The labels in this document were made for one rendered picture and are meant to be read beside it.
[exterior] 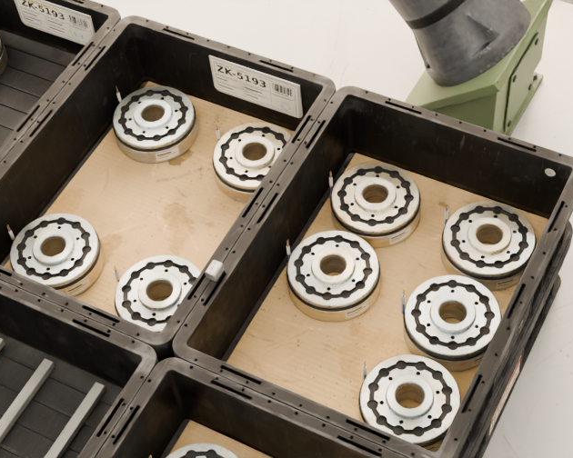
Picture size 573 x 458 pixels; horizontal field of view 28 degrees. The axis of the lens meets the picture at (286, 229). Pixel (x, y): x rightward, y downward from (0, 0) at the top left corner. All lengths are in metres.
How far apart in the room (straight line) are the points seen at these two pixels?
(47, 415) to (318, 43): 0.74
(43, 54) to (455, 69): 0.55
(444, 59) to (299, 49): 0.30
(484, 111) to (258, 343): 0.45
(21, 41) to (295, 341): 0.62
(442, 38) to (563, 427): 0.50
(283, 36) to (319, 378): 0.67
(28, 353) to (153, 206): 0.23
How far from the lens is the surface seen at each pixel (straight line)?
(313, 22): 1.75
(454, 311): 1.25
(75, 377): 1.27
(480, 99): 1.47
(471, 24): 1.47
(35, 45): 1.61
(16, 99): 1.54
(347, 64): 1.68
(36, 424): 1.25
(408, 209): 1.30
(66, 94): 1.38
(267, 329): 1.26
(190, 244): 1.33
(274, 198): 1.25
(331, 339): 1.25
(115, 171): 1.42
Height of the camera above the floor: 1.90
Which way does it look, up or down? 53 degrees down
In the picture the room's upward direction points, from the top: 7 degrees counter-clockwise
